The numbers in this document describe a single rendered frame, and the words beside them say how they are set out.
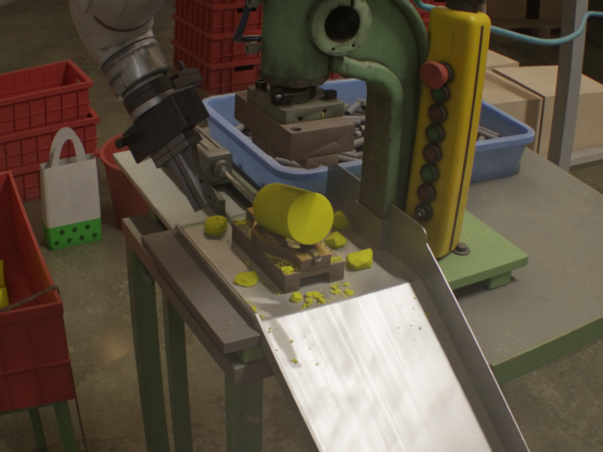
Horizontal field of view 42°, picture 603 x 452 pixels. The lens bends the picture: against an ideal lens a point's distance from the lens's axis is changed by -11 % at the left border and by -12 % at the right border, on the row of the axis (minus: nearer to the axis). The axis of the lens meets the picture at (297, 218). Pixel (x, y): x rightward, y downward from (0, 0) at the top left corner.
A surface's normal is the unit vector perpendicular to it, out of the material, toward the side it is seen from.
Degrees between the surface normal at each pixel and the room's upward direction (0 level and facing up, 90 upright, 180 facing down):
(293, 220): 74
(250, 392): 90
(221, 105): 81
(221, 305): 0
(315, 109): 90
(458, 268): 0
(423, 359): 30
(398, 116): 90
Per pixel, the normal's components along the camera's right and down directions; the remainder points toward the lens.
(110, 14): -0.08, 0.97
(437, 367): 0.28, -0.56
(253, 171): -0.88, 0.33
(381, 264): 0.04, -0.89
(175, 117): -0.59, 0.35
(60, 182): 0.48, 0.27
